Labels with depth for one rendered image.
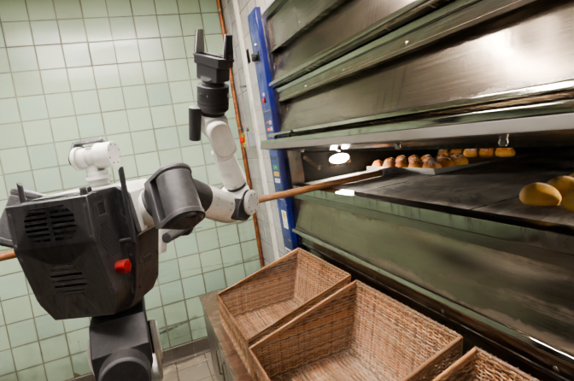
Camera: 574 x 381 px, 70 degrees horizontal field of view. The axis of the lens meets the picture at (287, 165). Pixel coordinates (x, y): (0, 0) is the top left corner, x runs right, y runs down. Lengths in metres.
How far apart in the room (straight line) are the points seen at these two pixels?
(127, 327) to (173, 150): 1.97
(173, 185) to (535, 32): 0.84
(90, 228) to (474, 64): 0.92
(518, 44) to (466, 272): 0.58
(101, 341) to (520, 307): 0.96
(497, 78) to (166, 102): 2.36
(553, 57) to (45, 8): 2.82
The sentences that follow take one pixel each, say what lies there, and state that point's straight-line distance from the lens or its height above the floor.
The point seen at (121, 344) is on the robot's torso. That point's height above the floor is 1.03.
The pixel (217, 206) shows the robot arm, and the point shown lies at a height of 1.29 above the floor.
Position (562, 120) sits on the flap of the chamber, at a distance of 0.74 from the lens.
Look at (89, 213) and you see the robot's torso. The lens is 0.97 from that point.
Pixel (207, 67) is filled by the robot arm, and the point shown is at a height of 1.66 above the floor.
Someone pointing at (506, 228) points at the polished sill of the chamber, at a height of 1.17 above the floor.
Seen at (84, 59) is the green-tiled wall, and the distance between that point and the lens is 3.03.
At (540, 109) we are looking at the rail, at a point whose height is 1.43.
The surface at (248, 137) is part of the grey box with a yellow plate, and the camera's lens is 2.68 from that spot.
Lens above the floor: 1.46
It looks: 4 degrees down
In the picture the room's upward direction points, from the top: 9 degrees counter-clockwise
